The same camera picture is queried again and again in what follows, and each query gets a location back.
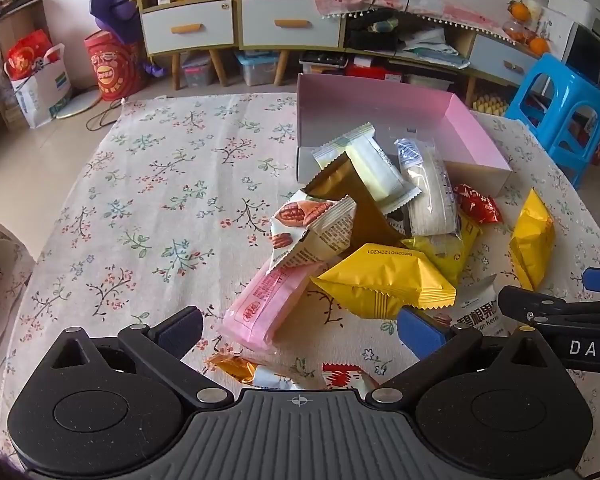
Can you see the long low wooden cabinet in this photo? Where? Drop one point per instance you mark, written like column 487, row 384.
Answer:
column 500, row 60

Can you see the clear rice cracker packet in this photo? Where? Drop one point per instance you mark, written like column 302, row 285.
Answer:
column 430, row 195

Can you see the dark wooden desk shelf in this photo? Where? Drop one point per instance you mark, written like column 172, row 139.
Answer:
column 27, row 20

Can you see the white round floor disc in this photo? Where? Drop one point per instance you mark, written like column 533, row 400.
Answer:
column 80, row 105

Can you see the red gift bag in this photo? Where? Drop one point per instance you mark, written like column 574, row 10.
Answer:
column 25, row 57

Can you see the pink cardboard box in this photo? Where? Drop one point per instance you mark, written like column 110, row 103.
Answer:
column 380, row 105

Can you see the white printer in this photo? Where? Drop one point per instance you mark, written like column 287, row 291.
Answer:
column 575, row 5

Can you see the orange snack packet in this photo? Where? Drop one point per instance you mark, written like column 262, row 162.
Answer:
column 232, row 367

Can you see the black bag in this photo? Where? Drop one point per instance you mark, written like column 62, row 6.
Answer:
column 372, row 40

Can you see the silver white snack packet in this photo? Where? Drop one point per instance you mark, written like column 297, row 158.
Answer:
column 275, row 379

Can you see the pale green snack packet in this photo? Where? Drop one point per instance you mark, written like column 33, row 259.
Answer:
column 375, row 170

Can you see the white pecan snack packet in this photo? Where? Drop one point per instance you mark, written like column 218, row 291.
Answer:
column 310, row 230
column 480, row 310

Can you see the orange fruit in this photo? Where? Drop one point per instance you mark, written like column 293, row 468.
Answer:
column 540, row 46
column 519, row 11

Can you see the clear bin blue lid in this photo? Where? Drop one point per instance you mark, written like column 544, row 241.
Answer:
column 257, row 70

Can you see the black microwave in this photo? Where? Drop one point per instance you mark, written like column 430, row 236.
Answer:
column 587, row 50

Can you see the red candy packet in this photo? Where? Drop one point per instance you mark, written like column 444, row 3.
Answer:
column 477, row 205

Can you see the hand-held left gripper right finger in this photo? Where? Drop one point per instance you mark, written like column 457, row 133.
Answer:
column 422, row 335

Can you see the clear bin pink lid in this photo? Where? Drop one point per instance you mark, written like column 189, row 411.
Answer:
column 197, row 72

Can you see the red white snack packet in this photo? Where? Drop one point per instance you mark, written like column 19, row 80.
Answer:
column 347, row 376

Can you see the gold bar snack packet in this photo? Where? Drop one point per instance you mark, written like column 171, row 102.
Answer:
column 340, row 185

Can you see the red cardboard box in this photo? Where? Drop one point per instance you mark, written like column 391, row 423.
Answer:
column 375, row 72

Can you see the clear low storage bin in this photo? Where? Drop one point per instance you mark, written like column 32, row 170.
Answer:
column 430, row 82

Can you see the white paper bag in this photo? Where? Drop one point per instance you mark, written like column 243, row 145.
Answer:
column 40, row 100

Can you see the pink snack packet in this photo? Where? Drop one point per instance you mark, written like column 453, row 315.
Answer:
column 265, row 305

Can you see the purple plush toy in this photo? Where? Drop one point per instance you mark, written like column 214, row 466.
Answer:
column 115, row 5

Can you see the blue plastic stool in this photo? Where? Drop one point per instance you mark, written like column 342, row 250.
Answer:
column 555, row 75

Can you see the yellow egg tray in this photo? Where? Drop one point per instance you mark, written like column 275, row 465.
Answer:
column 490, row 105

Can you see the wooden drawer cabinet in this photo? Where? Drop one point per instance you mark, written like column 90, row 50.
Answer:
column 310, row 35

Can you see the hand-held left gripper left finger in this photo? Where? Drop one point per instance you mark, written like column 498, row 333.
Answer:
column 180, row 332

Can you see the yellow blue-label snack packet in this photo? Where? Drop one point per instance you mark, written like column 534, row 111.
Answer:
column 450, row 252

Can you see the red round drum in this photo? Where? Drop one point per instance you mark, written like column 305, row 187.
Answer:
column 112, row 70

